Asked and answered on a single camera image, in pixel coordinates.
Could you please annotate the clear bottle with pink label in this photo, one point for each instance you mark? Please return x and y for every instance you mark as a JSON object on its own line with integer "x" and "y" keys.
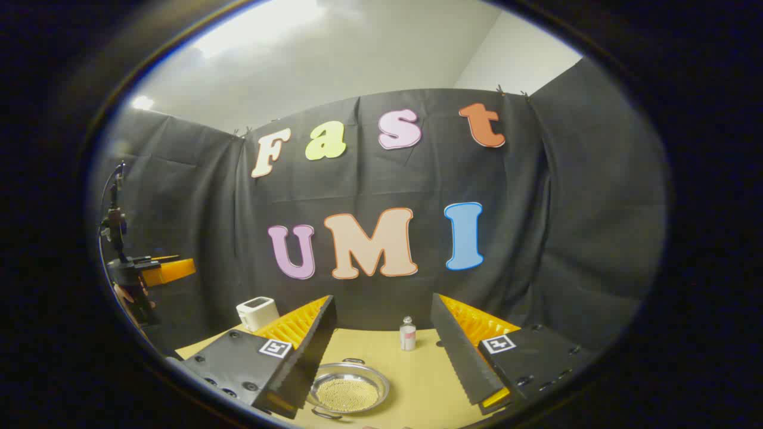
{"x": 408, "y": 336}

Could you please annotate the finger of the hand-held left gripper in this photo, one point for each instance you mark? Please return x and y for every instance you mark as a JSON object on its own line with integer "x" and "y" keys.
{"x": 173, "y": 271}

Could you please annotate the black backdrop cloth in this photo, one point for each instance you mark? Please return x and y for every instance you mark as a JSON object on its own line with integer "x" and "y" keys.
{"x": 536, "y": 208}

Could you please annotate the white box appliance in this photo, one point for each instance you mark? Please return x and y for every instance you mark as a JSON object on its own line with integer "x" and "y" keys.
{"x": 256, "y": 311}

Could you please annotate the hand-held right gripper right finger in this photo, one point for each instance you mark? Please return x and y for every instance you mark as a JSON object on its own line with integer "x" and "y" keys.
{"x": 456, "y": 351}

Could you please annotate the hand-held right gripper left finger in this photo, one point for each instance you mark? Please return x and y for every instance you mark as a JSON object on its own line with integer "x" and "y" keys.
{"x": 310, "y": 351}

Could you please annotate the pile of yellow soybeans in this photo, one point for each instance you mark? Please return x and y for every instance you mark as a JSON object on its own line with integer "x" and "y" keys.
{"x": 347, "y": 394}

